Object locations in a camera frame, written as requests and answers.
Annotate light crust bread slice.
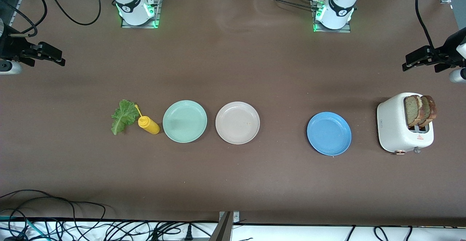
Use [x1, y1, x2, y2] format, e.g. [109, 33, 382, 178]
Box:
[404, 95, 426, 127]

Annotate green lettuce leaf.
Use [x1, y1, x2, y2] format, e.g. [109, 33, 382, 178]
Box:
[111, 99, 140, 136]

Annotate blue plate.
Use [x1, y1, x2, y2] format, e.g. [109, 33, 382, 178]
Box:
[307, 112, 352, 157]

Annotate mint green plate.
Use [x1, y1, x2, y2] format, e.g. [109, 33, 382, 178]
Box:
[162, 100, 208, 143]

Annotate beige plate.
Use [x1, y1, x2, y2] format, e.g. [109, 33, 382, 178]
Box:
[215, 102, 261, 145]

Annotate dark crust bread slice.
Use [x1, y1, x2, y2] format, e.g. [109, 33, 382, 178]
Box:
[420, 95, 437, 128]

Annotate white toaster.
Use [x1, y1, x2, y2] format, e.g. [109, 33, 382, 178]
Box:
[377, 92, 434, 155]

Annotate yellow mustard squeeze bottle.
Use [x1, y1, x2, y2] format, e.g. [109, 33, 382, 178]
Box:
[134, 104, 161, 135]

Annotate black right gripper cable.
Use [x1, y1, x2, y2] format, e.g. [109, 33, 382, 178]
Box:
[0, 0, 48, 37]

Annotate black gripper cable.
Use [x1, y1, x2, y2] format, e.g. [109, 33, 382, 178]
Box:
[0, 0, 48, 37]
[415, 0, 437, 49]

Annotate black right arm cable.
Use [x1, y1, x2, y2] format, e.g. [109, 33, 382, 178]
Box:
[42, 0, 102, 26]

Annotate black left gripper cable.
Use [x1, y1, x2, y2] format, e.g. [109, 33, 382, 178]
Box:
[415, 0, 437, 49]

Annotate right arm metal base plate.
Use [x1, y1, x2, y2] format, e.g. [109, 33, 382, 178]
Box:
[121, 0, 162, 29]

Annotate black base power cables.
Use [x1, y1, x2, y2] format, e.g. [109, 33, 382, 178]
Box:
[253, 0, 323, 12]

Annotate teal cable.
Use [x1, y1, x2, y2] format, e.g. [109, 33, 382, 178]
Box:
[0, 216, 48, 241]

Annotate grey metal bracket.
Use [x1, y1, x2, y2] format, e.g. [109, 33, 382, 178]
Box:
[209, 211, 241, 241]

